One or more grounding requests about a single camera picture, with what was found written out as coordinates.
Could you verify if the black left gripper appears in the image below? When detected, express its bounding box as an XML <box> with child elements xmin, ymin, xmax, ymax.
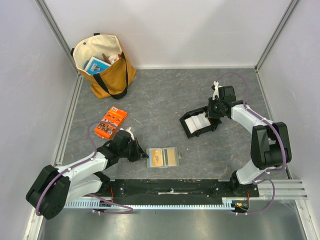
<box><xmin>119</xmin><ymin>137</ymin><xmax>149</xmax><ymax>163</ymax></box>

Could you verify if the black card tray box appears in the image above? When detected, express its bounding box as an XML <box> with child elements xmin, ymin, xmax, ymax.
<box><xmin>179</xmin><ymin>106</ymin><xmax>222</xmax><ymax>139</ymax></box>

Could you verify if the grey card holder wallet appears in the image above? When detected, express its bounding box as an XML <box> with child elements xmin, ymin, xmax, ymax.
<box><xmin>146</xmin><ymin>147</ymin><xmax>180</xmax><ymax>169</ymax></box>

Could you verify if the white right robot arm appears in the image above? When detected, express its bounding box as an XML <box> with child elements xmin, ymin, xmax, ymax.
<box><xmin>205</xmin><ymin>81</ymin><xmax>292</xmax><ymax>197</ymax></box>

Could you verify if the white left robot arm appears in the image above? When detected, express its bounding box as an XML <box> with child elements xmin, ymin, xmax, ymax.
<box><xmin>25</xmin><ymin>129</ymin><xmax>148</xmax><ymax>220</ymax></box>

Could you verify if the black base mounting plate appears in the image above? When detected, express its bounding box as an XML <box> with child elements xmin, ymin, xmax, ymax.
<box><xmin>98</xmin><ymin>179</ymin><xmax>260</xmax><ymax>198</ymax></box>

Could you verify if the blue book in bag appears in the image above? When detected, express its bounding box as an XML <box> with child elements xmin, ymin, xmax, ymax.
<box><xmin>84</xmin><ymin>56</ymin><xmax>111</xmax><ymax>75</ymax></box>

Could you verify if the brown item in bag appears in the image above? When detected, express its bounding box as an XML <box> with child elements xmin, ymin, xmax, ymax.
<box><xmin>102</xmin><ymin>53</ymin><xmax>120</xmax><ymax>65</ymax></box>

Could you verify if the mustard canvas tote bag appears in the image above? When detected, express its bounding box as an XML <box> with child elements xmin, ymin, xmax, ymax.
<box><xmin>71</xmin><ymin>33</ymin><xmax>136</xmax><ymax>100</ymax></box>

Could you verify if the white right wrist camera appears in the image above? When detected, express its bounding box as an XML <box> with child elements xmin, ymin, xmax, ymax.
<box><xmin>212</xmin><ymin>81</ymin><xmax>221</xmax><ymax>101</ymax></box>

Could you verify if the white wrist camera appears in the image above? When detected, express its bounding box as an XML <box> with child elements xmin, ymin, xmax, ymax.
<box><xmin>212</xmin><ymin>81</ymin><xmax>221</xmax><ymax>101</ymax></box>
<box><xmin>120</xmin><ymin>126</ymin><xmax>135</xmax><ymax>140</ymax></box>

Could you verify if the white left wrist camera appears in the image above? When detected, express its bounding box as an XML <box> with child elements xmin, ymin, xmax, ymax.
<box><xmin>120</xmin><ymin>126</ymin><xmax>135</xmax><ymax>140</ymax></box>

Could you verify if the slotted cable duct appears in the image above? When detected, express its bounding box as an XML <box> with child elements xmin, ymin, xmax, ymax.
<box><xmin>63</xmin><ymin>197</ymin><xmax>238</xmax><ymax>210</ymax></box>

